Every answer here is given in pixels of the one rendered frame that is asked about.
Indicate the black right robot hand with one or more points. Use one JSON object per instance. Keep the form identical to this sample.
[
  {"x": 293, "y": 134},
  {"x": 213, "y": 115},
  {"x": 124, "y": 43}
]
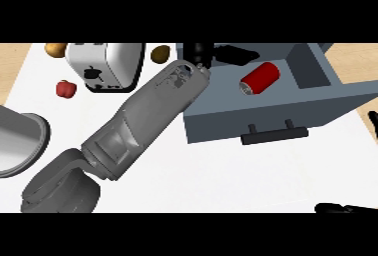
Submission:
[{"x": 340, "y": 209}]

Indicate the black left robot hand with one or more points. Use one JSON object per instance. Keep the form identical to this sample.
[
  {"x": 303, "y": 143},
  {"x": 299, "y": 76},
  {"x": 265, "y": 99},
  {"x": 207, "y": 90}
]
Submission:
[{"x": 203, "y": 53}]

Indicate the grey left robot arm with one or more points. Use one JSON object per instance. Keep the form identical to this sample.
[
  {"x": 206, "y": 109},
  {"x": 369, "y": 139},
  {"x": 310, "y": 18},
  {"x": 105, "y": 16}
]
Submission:
[{"x": 148, "y": 110}]

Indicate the grey-blue open drawer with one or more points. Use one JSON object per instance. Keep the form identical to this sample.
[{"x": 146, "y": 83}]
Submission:
[{"x": 231, "y": 86}]

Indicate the red can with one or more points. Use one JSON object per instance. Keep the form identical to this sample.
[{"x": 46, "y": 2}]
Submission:
[{"x": 260, "y": 78}]

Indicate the grey-blue drawer front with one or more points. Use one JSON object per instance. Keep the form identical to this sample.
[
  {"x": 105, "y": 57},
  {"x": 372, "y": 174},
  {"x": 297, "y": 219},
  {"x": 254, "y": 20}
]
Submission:
[{"x": 275, "y": 111}]

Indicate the brown potato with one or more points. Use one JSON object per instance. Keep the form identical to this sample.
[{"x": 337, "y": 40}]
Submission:
[
  {"x": 160, "y": 54},
  {"x": 55, "y": 49}
]

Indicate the white toaster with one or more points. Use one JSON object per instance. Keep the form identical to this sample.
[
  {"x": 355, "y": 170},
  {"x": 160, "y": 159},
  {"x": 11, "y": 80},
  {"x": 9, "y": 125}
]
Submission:
[{"x": 110, "y": 65}]

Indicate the black object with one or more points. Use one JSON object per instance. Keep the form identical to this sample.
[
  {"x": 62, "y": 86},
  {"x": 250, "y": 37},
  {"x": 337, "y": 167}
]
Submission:
[{"x": 374, "y": 121}]

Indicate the red bell pepper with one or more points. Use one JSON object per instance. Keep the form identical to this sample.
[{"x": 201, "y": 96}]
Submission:
[{"x": 65, "y": 89}]

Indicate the grey round pot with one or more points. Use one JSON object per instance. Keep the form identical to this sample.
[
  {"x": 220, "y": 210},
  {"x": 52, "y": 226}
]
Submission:
[{"x": 17, "y": 143}]

